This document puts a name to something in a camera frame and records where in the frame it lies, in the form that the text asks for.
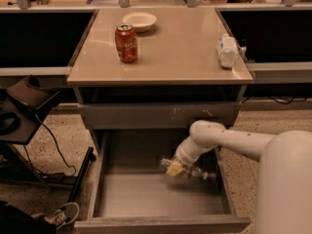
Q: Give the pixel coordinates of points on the black and white sneaker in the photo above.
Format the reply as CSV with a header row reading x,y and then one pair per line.
x,y
64,215

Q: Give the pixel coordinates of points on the closed grey top drawer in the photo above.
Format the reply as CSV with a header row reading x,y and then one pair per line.
x,y
162,115

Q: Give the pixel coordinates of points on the open grey middle drawer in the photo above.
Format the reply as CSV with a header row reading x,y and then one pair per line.
x,y
132,195

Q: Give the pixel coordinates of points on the orange soda can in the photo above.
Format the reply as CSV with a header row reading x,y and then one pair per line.
x,y
126,42

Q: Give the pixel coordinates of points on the black pole on floor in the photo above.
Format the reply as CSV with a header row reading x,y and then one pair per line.
x,y
89,157

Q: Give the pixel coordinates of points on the black stand with tray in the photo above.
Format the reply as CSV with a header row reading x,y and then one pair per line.
x,y
24,107

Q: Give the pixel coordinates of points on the white plastic bottle lying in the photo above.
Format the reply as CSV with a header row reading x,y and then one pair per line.
x,y
228,51

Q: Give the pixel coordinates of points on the white bowl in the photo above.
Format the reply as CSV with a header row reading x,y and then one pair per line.
x,y
141,21

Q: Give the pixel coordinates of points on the dark trouser leg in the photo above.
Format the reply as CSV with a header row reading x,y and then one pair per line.
x,y
15,221

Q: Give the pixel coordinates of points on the grey cabinet with counter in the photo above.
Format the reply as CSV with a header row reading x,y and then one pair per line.
x,y
177,61

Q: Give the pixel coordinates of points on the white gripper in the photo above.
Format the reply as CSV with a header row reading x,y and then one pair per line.
x,y
185,159

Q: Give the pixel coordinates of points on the clear plastic water bottle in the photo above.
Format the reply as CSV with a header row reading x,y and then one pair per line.
x,y
188,172

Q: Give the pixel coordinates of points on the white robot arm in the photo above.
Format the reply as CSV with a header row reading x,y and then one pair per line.
x,y
284,185

